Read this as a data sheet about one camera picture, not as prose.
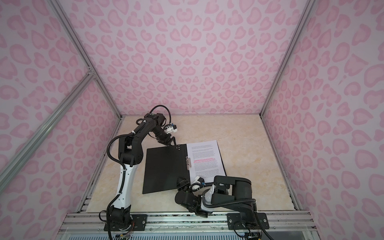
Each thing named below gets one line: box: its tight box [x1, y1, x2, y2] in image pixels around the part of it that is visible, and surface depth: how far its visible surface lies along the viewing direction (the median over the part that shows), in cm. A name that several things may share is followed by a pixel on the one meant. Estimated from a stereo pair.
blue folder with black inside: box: [142, 140, 227, 194], surface depth 93 cm
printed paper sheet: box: [186, 140, 226, 184], surface depth 97 cm
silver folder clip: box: [185, 156, 192, 171], surface depth 95 cm
